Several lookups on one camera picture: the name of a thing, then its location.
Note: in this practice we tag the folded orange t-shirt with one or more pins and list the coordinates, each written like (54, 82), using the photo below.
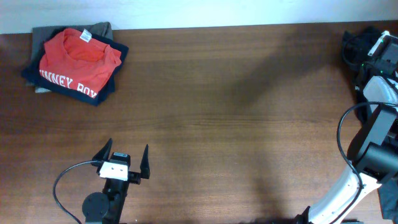
(76, 61)

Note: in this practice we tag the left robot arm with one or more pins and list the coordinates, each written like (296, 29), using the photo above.
(106, 206)

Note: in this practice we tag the folded navy t-shirt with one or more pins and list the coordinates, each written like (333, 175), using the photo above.
(107, 90)

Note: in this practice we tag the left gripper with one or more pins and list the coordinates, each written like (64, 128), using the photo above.
(134, 177)

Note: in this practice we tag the folded grey t-shirt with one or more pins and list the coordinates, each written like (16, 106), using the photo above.
(42, 35)

